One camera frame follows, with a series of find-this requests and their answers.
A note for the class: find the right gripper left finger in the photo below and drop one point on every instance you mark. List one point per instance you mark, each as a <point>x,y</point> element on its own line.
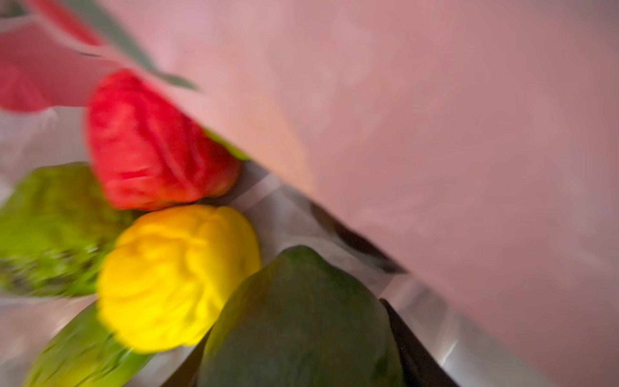
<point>187,374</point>

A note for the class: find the pink plastic bag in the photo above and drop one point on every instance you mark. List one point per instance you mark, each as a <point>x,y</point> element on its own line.
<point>475,142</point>

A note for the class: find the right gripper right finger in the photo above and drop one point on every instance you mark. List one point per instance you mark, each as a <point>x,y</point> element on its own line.
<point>420,369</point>

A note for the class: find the dark green avocado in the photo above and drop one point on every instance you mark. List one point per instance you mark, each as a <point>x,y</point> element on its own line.
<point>300,321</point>

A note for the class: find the red fruit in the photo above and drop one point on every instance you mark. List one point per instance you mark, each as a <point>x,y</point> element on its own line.
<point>149,155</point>

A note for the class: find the light green fruit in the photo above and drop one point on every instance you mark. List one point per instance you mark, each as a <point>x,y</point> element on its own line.
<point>56,229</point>
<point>84,353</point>

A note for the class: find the yellow fruit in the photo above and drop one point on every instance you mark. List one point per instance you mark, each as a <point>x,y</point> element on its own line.
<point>169,275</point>

